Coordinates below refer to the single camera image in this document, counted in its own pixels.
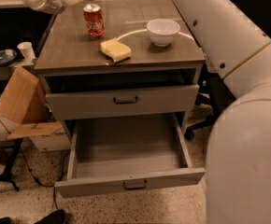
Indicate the grey open bottom drawer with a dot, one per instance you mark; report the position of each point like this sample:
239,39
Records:
111,155

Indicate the grey drawer cabinet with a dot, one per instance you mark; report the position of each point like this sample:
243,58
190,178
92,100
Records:
146,63

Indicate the white paper cup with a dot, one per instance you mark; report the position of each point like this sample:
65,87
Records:
26,50

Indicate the yellow sponge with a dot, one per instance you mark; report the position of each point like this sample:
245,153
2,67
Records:
115,49

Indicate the brown cardboard box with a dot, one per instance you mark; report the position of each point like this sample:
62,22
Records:
23,101

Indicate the grey middle drawer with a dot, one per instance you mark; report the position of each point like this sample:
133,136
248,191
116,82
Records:
104,104

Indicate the black office chair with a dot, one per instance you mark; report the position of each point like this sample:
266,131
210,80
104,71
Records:
222,87

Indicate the black shoe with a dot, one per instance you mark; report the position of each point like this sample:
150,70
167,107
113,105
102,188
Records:
56,217
5,220

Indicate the low side shelf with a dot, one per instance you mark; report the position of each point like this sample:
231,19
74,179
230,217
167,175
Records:
6,71

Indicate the black metal stand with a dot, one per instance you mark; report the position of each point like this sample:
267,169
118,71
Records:
8,154

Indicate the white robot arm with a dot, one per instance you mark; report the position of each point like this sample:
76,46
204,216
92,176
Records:
239,148

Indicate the red soda can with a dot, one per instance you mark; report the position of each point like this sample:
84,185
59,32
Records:
94,20

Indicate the dark round dish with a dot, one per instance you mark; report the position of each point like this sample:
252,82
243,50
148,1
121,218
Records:
7,57

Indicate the white bowl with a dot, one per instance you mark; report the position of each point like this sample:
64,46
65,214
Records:
162,31

